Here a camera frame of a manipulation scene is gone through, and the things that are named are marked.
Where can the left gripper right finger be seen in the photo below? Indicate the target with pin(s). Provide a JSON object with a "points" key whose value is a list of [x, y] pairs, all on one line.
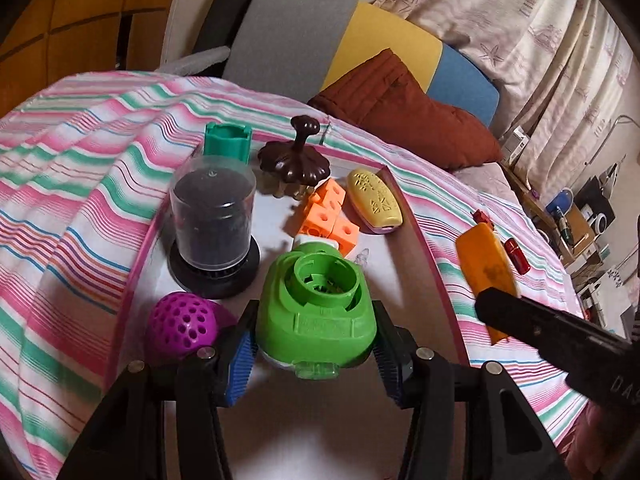
{"points": [[397, 355]]}

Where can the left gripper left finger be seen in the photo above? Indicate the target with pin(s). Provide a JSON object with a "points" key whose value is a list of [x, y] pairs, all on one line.
{"points": [[236, 354]]}

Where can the purple perforated ball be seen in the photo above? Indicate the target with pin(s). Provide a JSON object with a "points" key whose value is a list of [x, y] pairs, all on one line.
{"points": [[181, 323]]}

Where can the green white round toy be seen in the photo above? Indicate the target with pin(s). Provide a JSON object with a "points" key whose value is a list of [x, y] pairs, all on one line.
{"points": [[315, 315]]}

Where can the orange plastic scoop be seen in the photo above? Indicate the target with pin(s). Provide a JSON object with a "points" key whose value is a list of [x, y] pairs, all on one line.
{"points": [[483, 261]]}

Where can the black clear cap container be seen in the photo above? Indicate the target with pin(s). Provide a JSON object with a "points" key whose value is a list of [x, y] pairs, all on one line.
{"points": [[214, 254]]}

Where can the orange block toy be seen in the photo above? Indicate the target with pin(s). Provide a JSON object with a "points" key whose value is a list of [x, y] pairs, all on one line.
{"points": [[323, 217]]}

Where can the yellow oval case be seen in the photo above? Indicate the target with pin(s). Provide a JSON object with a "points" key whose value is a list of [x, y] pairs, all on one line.
{"points": [[373, 201]]}

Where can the brown flower shaped lid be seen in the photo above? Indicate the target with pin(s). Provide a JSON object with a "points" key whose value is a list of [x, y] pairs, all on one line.
{"points": [[296, 162]]}

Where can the teal plastic piece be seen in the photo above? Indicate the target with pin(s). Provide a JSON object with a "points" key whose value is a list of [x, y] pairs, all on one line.
{"points": [[226, 140]]}

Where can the red cylinder tube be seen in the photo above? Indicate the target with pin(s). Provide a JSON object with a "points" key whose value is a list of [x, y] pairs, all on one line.
{"points": [[516, 256]]}

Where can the small red toy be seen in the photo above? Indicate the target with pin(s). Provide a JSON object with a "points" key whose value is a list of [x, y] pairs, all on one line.
{"points": [[480, 216]]}

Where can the white small box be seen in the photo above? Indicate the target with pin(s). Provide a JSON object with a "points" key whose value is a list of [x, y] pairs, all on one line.
{"points": [[512, 145]]}

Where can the pink striped blanket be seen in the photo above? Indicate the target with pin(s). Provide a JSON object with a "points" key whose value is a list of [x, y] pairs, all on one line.
{"points": [[85, 168]]}

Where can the dark red cushion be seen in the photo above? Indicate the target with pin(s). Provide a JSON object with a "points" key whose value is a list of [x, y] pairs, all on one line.
{"points": [[381, 96]]}

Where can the grey yellow blue headboard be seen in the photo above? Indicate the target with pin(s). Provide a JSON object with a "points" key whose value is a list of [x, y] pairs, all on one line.
{"points": [[296, 48]]}

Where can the beige patterned curtain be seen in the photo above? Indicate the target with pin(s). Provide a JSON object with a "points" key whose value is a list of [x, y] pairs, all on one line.
{"points": [[560, 67]]}

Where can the black rolled mat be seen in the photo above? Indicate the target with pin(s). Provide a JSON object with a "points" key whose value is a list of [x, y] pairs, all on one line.
{"points": [[220, 27]]}

